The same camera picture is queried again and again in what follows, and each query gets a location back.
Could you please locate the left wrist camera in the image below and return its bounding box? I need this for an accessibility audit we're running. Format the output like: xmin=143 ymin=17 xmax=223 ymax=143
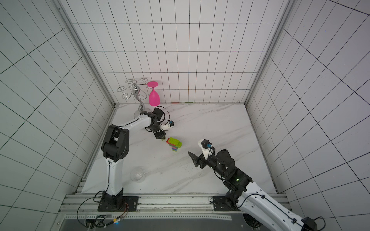
xmin=161 ymin=120 xmax=174 ymax=131

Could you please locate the pink plastic wine glass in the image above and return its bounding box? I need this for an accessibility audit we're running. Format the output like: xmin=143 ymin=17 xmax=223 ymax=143
xmin=147 ymin=81 xmax=161 ymax=107

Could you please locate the long lime lego brick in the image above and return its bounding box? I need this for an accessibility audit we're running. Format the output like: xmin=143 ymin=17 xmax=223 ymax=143
xmin=170 ymin=138 xmax=182 ymax=148

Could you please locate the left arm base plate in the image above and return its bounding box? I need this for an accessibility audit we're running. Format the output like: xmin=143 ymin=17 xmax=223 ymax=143
xmin=97 ymin=195 xmax=139 ymax=212

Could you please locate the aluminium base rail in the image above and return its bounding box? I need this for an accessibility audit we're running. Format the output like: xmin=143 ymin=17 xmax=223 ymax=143
xmin=59 ymin=194 xmax=242 ymax=222

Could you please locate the silver glass holder stand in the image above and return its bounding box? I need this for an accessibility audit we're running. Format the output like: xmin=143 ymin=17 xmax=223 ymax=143
xmin=116 ymin=78 xmax=152 ymax=118

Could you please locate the clear glass cup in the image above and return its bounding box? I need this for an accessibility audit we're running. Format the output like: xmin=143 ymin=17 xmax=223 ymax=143
xmin=130 ymin=167 xmax=145 ymax=183

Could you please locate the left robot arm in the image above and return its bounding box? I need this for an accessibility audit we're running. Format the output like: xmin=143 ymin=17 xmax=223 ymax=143
xmin=101 ymin=108 xmax=174 ymax=206

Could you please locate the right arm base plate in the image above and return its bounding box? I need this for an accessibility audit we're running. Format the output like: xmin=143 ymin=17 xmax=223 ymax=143
xmin=210 ymin=196 xmax=239 ymax=212

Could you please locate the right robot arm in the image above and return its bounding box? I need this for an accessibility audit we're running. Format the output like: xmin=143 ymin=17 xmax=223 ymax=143
xmin=188 ymin=149 xmax=318 ymax=231

